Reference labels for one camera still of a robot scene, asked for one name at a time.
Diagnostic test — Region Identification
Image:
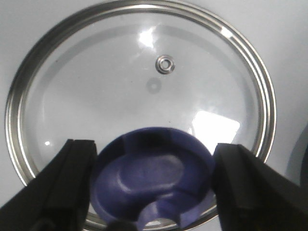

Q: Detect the glass pot lid blue knob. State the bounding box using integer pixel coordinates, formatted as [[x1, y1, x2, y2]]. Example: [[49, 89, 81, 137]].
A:
[[4, 0, 277, 231]]

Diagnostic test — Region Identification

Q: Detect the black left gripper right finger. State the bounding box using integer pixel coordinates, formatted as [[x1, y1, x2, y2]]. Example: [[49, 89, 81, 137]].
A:
[[213, 143, 308, 231]]

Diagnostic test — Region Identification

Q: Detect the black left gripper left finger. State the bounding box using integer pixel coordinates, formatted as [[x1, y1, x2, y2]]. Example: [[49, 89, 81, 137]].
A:
[[0, 140, 97, 231]]

